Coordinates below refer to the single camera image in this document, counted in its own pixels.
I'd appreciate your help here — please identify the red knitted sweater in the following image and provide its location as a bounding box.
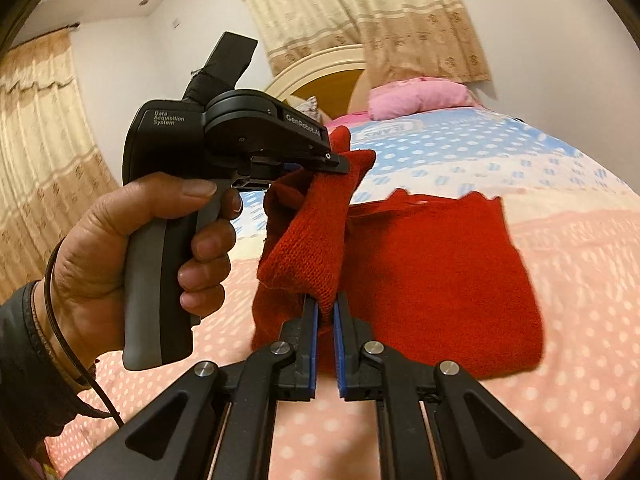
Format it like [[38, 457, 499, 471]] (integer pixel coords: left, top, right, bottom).
[[253, 127, 544, 379]]

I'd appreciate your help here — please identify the dark jacket left forearm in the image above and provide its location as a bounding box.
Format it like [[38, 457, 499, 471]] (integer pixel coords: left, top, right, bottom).
[[1, 282, 104, 458]]

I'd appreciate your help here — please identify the person's left hand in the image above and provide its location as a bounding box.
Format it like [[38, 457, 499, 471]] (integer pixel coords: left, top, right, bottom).
[[34, 174, 243, 377]]

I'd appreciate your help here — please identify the grey striped pillow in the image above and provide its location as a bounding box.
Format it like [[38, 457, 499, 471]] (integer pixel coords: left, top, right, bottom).
[[293, 96, 331, 126]]

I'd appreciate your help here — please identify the cream wooden headboard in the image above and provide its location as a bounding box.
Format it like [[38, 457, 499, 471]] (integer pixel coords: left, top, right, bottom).
[[265, 44, 371, 124]]

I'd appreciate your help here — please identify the pink pillow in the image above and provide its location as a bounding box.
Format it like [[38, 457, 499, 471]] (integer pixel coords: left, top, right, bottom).
[[369, 77, 480, 120]]

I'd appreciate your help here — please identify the beige patterned window curtain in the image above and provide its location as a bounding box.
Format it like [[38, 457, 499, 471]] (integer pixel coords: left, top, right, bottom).
[[243, 0, 490, 87]]

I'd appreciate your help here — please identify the beige side curtain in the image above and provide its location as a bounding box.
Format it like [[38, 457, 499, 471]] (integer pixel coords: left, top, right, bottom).
[[0, 29, 116, 299]]

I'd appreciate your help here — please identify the black cable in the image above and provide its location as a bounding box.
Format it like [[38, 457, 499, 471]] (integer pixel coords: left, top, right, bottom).
[[43, 236, 126, 430]]

